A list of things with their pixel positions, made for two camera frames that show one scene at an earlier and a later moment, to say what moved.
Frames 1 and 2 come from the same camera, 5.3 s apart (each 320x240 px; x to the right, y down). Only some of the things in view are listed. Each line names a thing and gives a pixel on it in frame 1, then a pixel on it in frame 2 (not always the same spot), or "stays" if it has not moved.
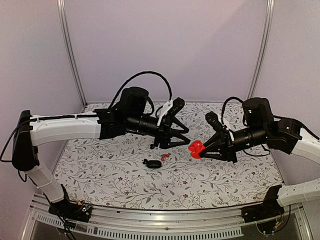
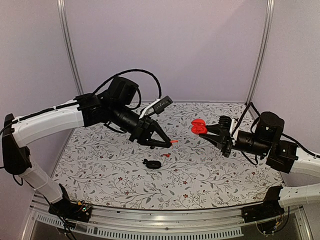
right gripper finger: (214, 155) to (218, 140)
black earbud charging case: (154, 164) stays
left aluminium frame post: (63, 24) stays
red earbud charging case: (195, 147) to (198, 126)
